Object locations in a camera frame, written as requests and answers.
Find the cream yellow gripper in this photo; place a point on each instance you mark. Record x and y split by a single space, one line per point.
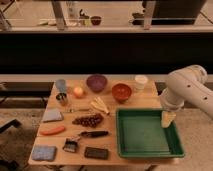
167 118

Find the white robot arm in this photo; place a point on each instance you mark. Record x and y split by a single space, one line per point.
186 84

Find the red bowl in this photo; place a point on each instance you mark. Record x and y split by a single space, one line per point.
121 92

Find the purple bowl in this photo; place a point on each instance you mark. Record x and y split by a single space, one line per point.
96 82

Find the dark bowl on shelf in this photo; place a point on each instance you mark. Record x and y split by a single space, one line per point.
96 20

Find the green plastic tray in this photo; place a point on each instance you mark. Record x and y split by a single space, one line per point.
140 135

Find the white cup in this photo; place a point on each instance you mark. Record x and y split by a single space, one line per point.
140 81

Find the yellow bananas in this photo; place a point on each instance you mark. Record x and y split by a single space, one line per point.
99 104

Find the bunch of dark grapes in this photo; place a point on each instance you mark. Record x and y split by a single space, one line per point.
88 121

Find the orange apple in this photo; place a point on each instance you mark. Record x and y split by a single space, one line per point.
78 92

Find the small metal cup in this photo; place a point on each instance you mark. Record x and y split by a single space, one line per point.
62 99

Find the orange carrot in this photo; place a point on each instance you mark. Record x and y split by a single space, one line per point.
53 131

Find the blue cup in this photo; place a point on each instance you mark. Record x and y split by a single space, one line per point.
61 85

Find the grey-blue cloth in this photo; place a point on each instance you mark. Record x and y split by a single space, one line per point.
52 115

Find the blue sponge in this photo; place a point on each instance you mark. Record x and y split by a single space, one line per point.
44 153

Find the black handled brush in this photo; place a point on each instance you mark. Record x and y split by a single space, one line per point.
71 144

